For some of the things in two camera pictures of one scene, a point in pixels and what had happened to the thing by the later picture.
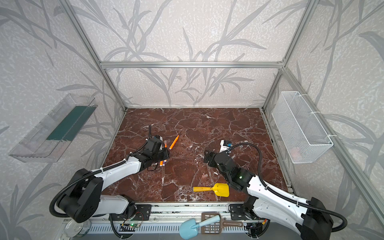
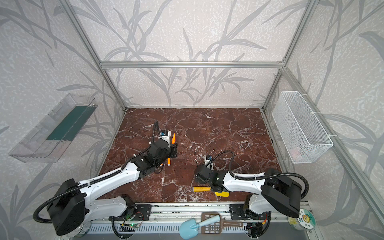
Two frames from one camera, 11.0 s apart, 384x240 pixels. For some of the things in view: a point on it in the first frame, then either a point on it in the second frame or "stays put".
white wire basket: (302, 136) stays put
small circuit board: (134, 225) stays put
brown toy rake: (215, 227) stays put
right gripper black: (210, 157) → (212, 186)
